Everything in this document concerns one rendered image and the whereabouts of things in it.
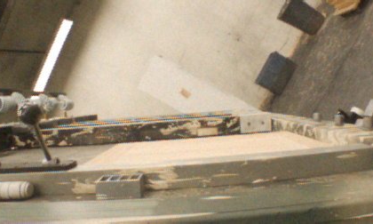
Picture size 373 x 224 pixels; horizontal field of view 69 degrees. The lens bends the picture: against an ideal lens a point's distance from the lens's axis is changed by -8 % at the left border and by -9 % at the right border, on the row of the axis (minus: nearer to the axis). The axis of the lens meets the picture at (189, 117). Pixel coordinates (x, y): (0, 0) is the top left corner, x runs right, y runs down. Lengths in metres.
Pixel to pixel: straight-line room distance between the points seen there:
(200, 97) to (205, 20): 1.95
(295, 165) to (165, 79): 4.12
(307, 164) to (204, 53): 5.45
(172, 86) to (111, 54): 2.08
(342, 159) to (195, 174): 0.25
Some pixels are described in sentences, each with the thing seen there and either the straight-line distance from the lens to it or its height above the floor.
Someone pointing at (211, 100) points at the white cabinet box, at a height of 0.96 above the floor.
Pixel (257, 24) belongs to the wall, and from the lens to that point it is 6.00.
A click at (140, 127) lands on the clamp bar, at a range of 1.18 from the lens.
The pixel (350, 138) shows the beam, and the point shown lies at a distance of 0.65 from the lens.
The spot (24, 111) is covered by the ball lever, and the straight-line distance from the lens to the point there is 0.49.
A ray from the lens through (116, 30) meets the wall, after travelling 6.23.
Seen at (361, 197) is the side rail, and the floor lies 1.06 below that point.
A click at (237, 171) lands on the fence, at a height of 1.10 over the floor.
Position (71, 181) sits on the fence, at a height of 1.33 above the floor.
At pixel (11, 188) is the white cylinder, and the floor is 1.41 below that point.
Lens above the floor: 1.22
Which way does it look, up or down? 1 degrees down
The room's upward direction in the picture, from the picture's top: 61 degrees counter-clockwise
